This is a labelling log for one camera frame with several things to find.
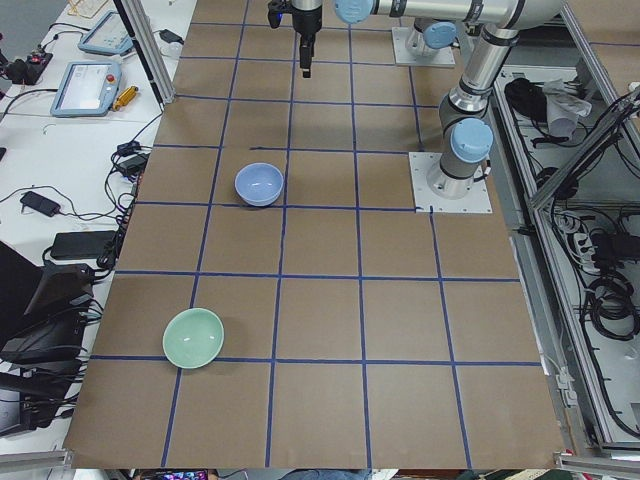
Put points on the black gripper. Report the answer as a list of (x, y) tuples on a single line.
[(306, 22)]

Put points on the green ceramic bowl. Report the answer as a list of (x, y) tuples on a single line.
[(193, 338)]

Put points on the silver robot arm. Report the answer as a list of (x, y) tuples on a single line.
[(467, 138), (425, 37)]

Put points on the blue ceramic bowl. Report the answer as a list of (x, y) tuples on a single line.
[(259, 184)]

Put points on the small black charger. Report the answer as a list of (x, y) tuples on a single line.
[(170, 37)]

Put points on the yellow brass cylinder tool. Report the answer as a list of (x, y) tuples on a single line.
[(125, 97)]

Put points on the far teach pendant tablet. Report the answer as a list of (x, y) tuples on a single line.
[(108, 37)]

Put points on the teach pendant tablet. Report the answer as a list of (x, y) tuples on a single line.
[(87, 89), (108, 37)]

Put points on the near teach pendant tablet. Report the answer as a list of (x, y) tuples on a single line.
[(87, 89)]

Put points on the brown paper table mat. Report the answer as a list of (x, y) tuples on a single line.
[(358, 332)]

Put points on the black power adapter brick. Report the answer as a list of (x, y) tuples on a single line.
[(81, 245)]

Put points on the black laptop computer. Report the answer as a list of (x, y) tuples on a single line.
[(42, 309)]

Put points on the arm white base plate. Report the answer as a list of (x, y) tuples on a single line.
[(411, 50), (435, 192)]

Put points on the aluminium frame post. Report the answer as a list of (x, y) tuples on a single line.
[(138, 27)]

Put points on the black smartphone with cable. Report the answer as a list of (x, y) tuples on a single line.
[(40, 204)]

